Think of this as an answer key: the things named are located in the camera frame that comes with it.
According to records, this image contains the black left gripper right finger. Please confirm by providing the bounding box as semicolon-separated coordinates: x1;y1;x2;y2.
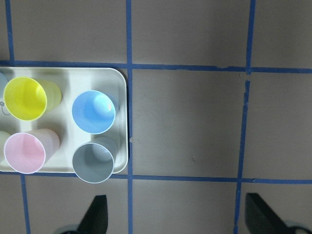
245;193;289;234

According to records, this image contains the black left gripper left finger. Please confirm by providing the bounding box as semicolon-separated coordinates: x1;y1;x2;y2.
77;195;108;234

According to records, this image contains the white plastic cup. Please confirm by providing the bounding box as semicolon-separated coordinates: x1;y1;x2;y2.
0;131;10;162

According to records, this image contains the grey plastic cup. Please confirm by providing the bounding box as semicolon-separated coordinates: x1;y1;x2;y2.
72;136;117;184

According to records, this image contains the pink plastic cup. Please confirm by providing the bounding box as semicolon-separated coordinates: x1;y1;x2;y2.
3;128;60;174

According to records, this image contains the yellow plastic cup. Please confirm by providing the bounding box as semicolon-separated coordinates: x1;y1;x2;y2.
3;77;62;121

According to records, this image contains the light blue plastic cup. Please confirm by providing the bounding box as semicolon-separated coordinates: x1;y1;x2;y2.
0;73;8;98

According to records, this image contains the white plastic tray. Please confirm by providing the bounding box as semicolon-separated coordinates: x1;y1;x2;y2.
0;67;128;174

